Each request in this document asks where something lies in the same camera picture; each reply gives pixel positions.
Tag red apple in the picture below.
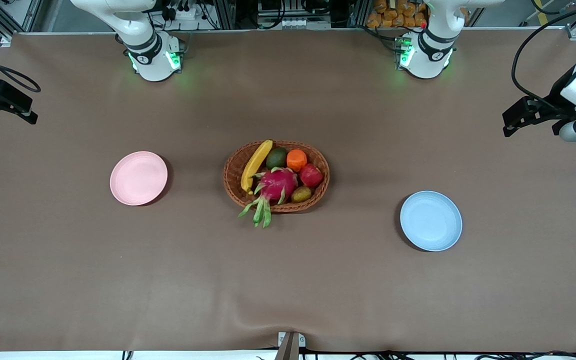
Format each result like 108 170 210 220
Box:
298 163 324 189

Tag yellow banana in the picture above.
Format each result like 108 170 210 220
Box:
240 139 274 195

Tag pink round plate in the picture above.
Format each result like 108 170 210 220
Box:
109 150 169 207

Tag blue round plate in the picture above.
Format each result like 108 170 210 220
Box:
399 190 464 252

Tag pile of orange toy fruit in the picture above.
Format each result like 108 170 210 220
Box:
366 0 429 29

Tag white power strip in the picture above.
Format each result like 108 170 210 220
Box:
165 4 210 22

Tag brown wicker basket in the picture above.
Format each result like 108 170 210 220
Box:
223 140 330 214

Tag green avocado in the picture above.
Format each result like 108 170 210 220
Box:
266 147 288 170

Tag pink dragon fruit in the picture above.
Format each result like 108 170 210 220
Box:
238 166 300 229

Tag brown tablecloth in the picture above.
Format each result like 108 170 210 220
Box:
0 27 576 353

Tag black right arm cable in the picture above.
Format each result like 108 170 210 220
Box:
0 42 42 94

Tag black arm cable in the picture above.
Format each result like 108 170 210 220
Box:
0 42 42 94
511 1 576 111

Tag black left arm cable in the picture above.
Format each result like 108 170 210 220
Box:
511 1 576 111

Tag aluminium frame post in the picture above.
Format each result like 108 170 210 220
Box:
213 0 237 30
348 0 370 28

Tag grey metal bracket post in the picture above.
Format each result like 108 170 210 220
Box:
274 331 307 360

